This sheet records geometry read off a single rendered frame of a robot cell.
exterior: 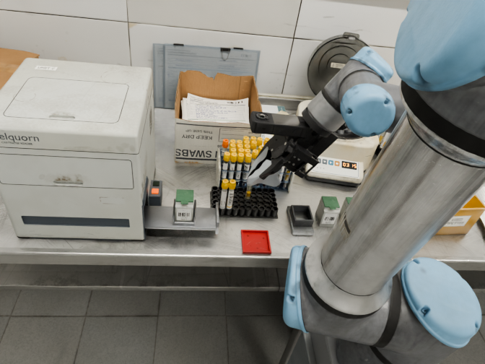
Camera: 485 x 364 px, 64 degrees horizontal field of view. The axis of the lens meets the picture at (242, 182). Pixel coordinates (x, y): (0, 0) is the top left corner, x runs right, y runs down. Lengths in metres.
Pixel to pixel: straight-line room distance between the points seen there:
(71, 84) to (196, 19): 0.54
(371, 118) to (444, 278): 0.25
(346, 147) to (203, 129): 0.41
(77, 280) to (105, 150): 0.95
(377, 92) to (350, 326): 0.33
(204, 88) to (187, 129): 0.28
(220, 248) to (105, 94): 0.42
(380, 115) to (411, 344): 0.32
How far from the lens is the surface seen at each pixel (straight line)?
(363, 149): 1.16
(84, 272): 1.66
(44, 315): 1.92
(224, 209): 0.98
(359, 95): 0.61
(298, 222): 0.98
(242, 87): 1.32
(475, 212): 1.15
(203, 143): 1.09
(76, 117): 0.79
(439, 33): 0.27
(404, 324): 0.58
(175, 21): 1.31
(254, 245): 0.94
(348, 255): 0.44
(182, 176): 1.09
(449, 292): 0.60
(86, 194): 0.85
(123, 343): 1.79
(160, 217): 0.93
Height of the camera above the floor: 1.59
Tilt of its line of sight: 41 degrees down
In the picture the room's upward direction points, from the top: 9 degrees clockwise
